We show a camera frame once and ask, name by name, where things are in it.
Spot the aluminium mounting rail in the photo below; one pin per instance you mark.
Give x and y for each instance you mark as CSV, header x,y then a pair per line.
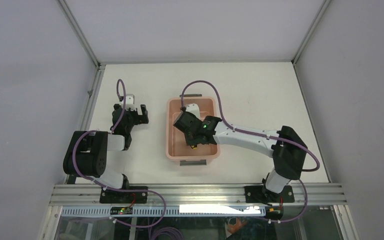
x,y
315,194

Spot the orange object below table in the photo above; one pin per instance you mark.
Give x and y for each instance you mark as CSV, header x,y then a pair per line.
x,y
234,224

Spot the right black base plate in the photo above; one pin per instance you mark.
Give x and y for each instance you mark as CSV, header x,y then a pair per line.
x,y
258,194

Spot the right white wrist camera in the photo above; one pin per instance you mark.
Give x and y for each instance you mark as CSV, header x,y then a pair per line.
x,y
192,108

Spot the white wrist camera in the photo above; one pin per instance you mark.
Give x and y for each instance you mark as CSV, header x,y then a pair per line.
x,y
192,108
129,102

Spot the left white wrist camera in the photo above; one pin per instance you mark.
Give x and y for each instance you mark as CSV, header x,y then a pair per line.
x,y
129,102

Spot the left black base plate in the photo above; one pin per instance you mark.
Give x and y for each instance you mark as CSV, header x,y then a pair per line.
x,y
139,196

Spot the pink plastic bin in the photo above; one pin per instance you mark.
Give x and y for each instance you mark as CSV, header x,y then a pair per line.
x,y
176,148

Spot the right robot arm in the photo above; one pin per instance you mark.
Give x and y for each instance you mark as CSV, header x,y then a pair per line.
x,y
284,146

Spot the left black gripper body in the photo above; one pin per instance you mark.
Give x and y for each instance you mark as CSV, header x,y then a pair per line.
x,y
132,116

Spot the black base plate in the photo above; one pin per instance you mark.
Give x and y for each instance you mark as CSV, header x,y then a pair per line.
x,y
258,194
139,196

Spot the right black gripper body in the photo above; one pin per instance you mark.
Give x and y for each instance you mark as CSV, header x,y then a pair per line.
x,y
190,139

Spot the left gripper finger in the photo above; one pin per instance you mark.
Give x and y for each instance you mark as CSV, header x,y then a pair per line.
x,y
144,109
140,118

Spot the white slotted cable duct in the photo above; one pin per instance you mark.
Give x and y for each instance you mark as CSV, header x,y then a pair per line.
x,y
183,210

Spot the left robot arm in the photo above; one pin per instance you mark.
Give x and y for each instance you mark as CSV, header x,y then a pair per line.
x,y
86,155

